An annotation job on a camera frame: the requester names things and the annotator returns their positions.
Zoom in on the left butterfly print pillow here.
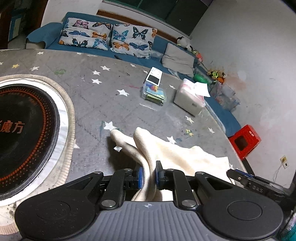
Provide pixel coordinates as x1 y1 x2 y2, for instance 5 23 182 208
58 18 113 51

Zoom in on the white phone box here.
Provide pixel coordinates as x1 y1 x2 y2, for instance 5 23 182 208
145 67 163 87

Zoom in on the green toy ball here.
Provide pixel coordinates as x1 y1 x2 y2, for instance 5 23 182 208
193 74 208 84

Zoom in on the round black induction cooker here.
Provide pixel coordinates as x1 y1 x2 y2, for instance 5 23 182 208
0 74 76 208

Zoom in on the blue sofa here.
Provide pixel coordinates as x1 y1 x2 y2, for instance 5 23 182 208
25 11 241 138

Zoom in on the red plastic stool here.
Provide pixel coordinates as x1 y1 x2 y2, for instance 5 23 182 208
229 125 261 160

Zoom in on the butterfly print pillow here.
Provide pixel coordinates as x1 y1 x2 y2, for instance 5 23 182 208
110 24 158 59
58 18 113 51

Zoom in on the plush toy on sofa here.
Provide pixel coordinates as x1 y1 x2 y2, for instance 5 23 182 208
177 36 203 63

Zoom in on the grey cushion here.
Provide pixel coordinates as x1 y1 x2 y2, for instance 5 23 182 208
162 43 195 77

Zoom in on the right butterfly print pillow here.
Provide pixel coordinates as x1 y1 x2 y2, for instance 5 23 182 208
110 24 158 59

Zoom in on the clear plastic bag with cards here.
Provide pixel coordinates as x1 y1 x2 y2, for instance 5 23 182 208
142 81 167 106

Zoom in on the clear plastic toy bin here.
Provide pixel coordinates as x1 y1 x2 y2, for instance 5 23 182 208
210 82 240 112

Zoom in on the white tissue pack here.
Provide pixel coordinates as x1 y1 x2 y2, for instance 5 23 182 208
174 78 210 116

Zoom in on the cream white cloth garment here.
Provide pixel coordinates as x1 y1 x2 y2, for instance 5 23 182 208
110 127 234 201

